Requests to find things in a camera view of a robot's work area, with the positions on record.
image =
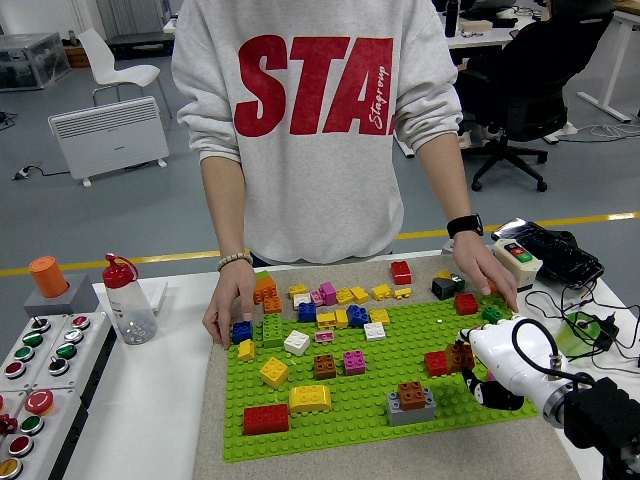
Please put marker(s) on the light pink flat brick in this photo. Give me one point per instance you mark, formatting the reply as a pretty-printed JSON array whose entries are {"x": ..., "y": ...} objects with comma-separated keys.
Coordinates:
[{"x": 324, "y": 336}]

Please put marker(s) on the blue brick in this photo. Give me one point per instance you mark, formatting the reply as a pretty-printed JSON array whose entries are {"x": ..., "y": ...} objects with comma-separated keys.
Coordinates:
[
  {"x": 357, "y": 316},
  {"x": 242, "y": 333},
  {"x": 307, "y": 312}
]

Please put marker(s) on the dark green brick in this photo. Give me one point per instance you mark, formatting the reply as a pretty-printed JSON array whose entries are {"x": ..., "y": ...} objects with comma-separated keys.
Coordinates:
[{"x": 492, "y": 315}]

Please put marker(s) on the black bottle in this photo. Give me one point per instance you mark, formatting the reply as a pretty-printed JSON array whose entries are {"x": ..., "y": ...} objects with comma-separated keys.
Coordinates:
[{"x": 451, "y": 20}]

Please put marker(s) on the grey-brown mat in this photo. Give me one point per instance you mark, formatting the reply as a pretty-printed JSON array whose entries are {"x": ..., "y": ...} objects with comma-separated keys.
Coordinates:
[{"x": 350, "y": 272}]

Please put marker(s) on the black platform dolly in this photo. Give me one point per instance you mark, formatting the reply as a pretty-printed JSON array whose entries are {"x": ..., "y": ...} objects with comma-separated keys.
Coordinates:
[{"x": 142, "y": 39}]

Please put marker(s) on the green studded baseplate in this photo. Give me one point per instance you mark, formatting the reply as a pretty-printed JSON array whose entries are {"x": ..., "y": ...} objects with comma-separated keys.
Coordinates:
[{"x": 350, "y": 430}]

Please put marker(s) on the large yellow brick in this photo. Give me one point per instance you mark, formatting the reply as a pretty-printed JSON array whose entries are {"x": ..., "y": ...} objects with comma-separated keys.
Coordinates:
[{"x": 274, "y": 372}]

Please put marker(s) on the person's right forearm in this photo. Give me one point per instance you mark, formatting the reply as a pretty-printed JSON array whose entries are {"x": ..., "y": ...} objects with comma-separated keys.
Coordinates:
[{"x": 225, "y": 210}]

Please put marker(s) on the lime green flat brick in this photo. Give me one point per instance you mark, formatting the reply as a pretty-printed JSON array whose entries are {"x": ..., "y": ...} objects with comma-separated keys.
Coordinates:
[{"x": 262, "y": 275}]

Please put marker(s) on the small yellow brick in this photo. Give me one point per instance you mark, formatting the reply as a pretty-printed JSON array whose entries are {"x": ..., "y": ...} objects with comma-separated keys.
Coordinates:
[
  {"x": 246, "y": 350},
  {"x": 444, "y": 274}
]

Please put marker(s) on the grey block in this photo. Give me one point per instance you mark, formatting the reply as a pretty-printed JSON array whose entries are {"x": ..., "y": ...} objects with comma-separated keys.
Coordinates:
[{"x": 82, "y": 300}]

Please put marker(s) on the person's left hand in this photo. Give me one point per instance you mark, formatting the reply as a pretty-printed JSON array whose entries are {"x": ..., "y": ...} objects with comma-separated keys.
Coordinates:
[{"x": 475, "y": 255}]

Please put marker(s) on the small orange brick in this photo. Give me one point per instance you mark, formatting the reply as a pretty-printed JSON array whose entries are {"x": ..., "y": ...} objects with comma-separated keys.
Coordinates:
[{"x": 273, "y": 306}]

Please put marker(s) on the grey emergency-stop control box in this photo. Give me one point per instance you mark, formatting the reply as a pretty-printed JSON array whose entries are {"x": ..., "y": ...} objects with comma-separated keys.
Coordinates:
[{"x": 31, "y": 425}]

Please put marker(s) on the red long brick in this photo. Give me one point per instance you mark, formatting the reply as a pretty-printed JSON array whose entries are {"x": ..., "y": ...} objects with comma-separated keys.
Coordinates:
[{"x": 266, "y": 421}]

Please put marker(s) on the black office chair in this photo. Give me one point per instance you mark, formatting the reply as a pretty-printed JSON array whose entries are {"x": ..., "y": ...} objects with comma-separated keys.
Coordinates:
[{"x": 530, "y": 117}]

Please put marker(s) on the wooden box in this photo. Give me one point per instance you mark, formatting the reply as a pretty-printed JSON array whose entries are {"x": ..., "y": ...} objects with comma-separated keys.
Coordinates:
[{"x": 77, "y": 57}]

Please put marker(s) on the yellow flat brick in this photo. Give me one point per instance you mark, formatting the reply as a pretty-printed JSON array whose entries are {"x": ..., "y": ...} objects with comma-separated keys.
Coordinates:
[{"x": 403, "y": 293}]

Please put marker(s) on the white panel heater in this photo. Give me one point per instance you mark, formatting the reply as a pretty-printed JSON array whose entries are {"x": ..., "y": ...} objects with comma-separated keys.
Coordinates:
[{"x": 110, "y": 135}]

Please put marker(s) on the beige push-button box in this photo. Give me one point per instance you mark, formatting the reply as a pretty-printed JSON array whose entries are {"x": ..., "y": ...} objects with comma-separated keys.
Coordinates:
[{"x": 522, "y": 272}]

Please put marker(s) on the black floor plug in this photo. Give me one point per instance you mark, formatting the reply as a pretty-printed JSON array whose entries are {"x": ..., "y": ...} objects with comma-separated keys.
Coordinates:
[{"x": 24, "y": 173}]

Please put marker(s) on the red knob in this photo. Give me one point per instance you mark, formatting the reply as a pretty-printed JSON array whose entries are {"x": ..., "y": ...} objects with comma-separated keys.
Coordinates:
[{"x": 7, "y": 424}]

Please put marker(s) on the orange cylinder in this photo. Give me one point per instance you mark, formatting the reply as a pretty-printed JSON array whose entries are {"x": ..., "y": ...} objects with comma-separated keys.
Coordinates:
[{"x": 47, "y": 277}]

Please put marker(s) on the orange long brick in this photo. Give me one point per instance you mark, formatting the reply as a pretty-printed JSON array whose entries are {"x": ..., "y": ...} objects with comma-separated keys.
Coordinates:
[{"x": 265, "y": 292}]

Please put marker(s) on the person's right hand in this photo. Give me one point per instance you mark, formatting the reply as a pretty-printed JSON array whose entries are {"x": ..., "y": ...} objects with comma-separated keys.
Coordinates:
[{"x": 230, "y": 290}]

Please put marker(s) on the red tall brick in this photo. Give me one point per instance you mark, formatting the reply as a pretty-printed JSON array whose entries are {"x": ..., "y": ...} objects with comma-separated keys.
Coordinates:
[{"x": 401, "y": 273}]

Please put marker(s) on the tan wooden block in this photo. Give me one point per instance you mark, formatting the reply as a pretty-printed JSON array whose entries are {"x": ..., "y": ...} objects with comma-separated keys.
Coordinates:
[{"x": 475, "y": 26}]

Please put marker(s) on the white chair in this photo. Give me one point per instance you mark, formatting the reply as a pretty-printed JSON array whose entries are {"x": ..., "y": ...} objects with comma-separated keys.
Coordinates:
[{"x": 122, "y": 75}]

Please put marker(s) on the green translucent cup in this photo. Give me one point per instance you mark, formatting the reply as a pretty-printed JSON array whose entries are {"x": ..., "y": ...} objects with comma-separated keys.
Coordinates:
[{"x": 570, "y": 337}]

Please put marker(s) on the grey four-button control box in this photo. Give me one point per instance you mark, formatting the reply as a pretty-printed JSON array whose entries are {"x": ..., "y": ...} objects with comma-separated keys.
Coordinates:
[
  {"x": 74, "y": 335},
  {"x": 32, "y": 339}
]

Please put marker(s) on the grey long brick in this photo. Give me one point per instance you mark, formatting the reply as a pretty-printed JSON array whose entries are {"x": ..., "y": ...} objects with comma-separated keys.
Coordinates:
[{"x": 410, "y": 417}]

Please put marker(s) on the black handheld controller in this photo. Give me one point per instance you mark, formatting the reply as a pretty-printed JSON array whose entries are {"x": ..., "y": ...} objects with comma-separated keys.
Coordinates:
[{"x": 560, "y": 255}]

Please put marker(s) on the lime green tall brick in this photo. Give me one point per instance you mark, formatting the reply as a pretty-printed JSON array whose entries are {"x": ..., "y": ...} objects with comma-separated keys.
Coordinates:
[{"x": 272, "y": 332}]

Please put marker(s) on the orange-brown brick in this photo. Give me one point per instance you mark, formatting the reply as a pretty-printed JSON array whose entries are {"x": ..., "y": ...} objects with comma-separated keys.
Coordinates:
[{"x": 412, "y": 396}]

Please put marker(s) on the magenta tall brick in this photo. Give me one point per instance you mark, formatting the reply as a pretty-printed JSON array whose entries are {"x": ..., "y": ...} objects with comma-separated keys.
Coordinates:
[{"x": 329, "y": 294}]

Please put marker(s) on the dark brown brick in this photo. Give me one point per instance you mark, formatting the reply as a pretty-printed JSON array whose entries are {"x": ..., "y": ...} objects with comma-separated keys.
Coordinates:
[{"x": 459, "y": 357}]

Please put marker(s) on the standing person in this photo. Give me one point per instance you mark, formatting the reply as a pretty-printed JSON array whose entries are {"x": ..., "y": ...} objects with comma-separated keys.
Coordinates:
[{"x": 310, "y": 200}]

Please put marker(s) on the person's left forearm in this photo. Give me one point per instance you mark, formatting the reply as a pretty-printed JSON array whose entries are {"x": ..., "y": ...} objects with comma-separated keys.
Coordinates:
[{"x": 445, "y": 185}]

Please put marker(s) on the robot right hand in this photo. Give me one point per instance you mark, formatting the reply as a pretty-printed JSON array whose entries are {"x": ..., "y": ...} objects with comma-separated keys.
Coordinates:
[{"x": 495, "y": 350}]

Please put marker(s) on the white desk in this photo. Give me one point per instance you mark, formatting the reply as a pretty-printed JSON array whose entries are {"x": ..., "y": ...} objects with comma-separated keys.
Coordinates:
[
  {"x": 475, "y": 41},
  {"x": 618, "y": 65}
]

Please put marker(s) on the green and white brick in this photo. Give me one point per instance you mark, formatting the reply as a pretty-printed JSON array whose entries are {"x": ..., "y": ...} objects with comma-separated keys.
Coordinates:
[{"x": 458, "y": 281}]

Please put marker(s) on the clear storage crate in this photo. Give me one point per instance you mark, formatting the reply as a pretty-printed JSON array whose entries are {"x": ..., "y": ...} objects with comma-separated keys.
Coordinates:
[{"x": 30, "y": 62}]

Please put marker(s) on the clear bottle red cap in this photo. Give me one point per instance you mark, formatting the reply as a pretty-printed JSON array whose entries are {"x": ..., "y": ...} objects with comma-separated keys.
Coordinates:
[{"x": 130, "y": 310}]

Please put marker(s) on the white flat panel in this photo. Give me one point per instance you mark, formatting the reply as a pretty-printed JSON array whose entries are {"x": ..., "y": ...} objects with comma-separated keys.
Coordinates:
[{"x": 157, "y": 295}]

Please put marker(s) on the yellow curved brick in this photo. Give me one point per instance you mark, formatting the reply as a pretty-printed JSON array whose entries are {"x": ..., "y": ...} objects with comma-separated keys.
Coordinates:
[{"x": 310, "y": 400}]

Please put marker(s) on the black slope brick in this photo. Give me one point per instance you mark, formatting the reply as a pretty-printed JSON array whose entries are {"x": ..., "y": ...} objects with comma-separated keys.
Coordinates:
[{"x": 442, "y": 288}]

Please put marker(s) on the black smartwatch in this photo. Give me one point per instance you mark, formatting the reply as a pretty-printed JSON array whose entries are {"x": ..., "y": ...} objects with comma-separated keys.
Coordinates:
[{"x": 465, "y": 226}]

